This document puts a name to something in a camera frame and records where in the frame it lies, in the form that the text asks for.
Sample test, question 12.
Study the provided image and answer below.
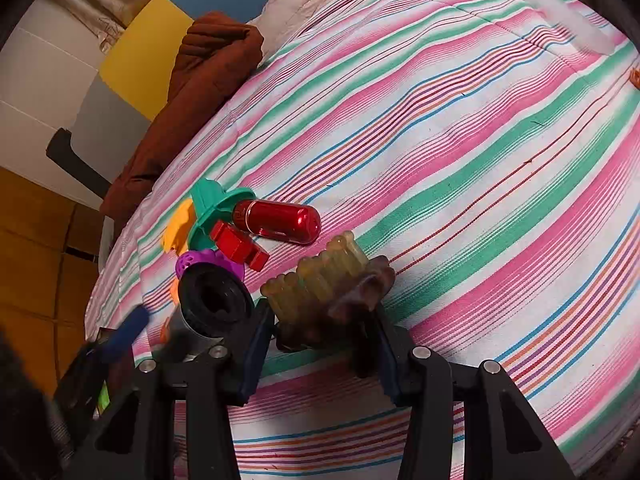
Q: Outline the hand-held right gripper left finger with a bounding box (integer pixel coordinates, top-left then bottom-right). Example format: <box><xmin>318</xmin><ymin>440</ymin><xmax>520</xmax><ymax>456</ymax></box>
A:
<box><xmin>70</xmin><ymin>302</ymin><xmax>277</xmax><ymax>480</ymax></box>

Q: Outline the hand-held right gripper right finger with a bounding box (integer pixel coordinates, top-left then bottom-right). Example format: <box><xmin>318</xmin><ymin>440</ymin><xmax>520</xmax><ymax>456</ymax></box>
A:
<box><xmin>367</xmin><ymin>310</ymin><xmax>576</xmax><ymax>480</ymax></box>

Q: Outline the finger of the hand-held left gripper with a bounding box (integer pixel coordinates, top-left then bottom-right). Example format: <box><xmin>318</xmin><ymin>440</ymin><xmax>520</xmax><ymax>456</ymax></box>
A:
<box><xmin>96</xmin><ymin>307</ymin><xmax>151</xmax><ymax>366</ymax></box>

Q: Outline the orange perforated block toy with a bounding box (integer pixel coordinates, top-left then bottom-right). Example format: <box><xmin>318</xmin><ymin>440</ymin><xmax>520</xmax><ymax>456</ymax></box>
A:
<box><xmin>159</xmin><ymin>279</ymin><xmax>182</xmax><ymax>347</ymax></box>

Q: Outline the clear bottle with black cap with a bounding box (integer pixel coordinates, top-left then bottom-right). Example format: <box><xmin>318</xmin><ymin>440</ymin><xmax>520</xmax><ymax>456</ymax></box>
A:
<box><xmin>160</xmin><ymin>264</ymin><xmax>257</xmax><ymax>361</ymax></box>

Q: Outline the brown mushroom toy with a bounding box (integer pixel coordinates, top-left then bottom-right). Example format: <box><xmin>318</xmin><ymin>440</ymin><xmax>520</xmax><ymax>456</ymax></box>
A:
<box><xmin>275</xmin><ymin>255</ymin><xmax>398</xmax><ymax>378</ymax></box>

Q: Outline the purple perforated ball toy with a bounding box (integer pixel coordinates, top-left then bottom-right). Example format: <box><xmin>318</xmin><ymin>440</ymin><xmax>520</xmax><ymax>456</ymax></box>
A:
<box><xmin>175</xmin><ymin>250</ymin><xmax>246</xmax><ymax>286</ymax></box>

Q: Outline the cream ribbed corn toy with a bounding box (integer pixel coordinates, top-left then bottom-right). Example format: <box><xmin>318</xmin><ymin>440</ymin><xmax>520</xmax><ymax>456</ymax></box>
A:
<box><xmin>260</xmin><ymin>230</ymin><xmax>373</xmax><ymax>323</ymax></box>

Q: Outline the red block toy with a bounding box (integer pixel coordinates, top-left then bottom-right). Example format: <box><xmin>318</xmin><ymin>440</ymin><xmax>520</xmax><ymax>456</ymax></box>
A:
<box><xmin>209</xmin><ymin>220</ymin><xmax>270</xmax><ymax>272</ymax></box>

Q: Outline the yellow-orange plastic toy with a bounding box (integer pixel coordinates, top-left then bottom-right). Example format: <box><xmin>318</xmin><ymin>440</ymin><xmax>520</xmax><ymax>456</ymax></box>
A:
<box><xmin>162</xmin><ymin>199</ymin><xmax>197</xmax><ymax>253</ymax></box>

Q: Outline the shiny red capsule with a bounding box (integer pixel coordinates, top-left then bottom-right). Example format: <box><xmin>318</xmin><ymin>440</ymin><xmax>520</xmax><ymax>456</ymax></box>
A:
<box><xmin>232</xmin><ymin>199</ymin><xmax>322</xmax><ymax>245</ymax></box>

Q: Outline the teal plastic toy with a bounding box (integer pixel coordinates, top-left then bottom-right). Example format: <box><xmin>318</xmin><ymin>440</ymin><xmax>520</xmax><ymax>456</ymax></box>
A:
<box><xmin>187</xmin><ymin>179</ymin><xmax>257</xmax><ymax>252</ymax></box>

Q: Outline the wooden wardrobe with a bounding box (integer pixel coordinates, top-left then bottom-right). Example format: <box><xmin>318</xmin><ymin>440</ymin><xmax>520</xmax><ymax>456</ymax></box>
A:
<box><xmin>0</xmin><ymin>167</ymin><xmax>108</xmax><ymax>401</ymax></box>

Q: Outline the brown blanket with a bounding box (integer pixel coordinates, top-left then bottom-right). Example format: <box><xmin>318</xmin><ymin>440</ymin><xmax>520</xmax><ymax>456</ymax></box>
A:
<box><xmin>99</xmin><ymin>12</ymin><xmax>265</xmax><ymax>231</ymax></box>

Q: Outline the grey yellow blue headboard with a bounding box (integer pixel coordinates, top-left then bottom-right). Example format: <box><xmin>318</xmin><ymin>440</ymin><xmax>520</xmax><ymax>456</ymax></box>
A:
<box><xmin>70</xmin><ymin>0</ymin><xmax>306</xmax><ymax>133</ymax></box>

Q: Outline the beige pillow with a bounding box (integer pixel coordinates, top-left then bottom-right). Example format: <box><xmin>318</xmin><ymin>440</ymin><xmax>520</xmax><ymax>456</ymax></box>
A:
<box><xmin>247</xmin><ymin>0</ymin><xmax>351</xmax><ymax>68</ymax></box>

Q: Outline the black bed post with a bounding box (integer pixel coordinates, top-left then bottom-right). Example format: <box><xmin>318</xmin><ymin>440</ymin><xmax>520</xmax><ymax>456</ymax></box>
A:
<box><xmin>46</xmin><ymin>127</ymin><xmax>113</xmax><ymax>201</ymax></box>

